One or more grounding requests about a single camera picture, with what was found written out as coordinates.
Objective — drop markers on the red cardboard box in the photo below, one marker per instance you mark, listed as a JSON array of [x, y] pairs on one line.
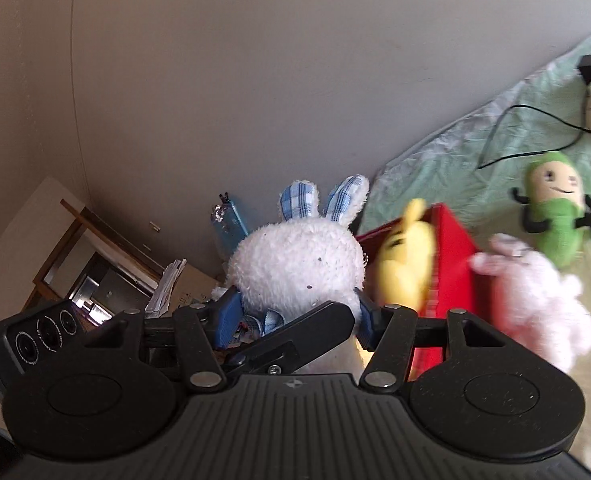
[[450, 270]]

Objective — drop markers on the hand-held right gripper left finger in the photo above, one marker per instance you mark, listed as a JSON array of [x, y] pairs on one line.
[[228, 320]]

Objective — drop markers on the blue plastic bag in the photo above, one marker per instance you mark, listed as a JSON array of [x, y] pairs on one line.
[[228, 230]]

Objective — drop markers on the brown cardboard carton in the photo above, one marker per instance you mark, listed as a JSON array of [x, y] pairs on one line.
[[195, 285]]

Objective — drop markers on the wooden door frame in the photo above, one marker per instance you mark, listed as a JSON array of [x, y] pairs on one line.
[[83, 217]]

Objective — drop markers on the green plush doll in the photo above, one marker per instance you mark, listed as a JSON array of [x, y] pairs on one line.
[[560, 220]]

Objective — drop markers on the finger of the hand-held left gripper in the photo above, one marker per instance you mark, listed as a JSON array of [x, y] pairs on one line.
[[310, 335]]

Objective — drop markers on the stack of white papers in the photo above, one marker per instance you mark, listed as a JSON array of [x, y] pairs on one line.
[[168, 285]]

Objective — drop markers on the white rabbit plush pink ears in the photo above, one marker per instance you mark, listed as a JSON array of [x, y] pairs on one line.
[[535, 300]]

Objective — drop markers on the yellow tiger plush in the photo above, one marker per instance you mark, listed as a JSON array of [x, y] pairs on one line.
[[405, 260]]

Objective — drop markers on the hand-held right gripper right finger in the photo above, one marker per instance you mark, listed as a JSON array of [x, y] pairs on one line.
[[370, 327]]

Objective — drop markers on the white rabbit plush plaid ears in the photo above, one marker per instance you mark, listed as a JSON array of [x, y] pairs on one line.
[[295, 260]]

